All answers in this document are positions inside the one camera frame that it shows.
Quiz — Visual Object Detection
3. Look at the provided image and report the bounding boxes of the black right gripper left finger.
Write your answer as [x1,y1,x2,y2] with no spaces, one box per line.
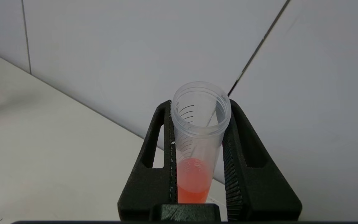
[118,100,178,221]

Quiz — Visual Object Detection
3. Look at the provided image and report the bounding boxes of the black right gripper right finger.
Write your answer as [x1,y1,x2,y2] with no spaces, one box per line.
[222,100,302,221]

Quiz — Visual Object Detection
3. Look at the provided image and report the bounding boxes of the test tube with red pigment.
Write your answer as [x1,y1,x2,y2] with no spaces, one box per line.
[171,82,231,204]

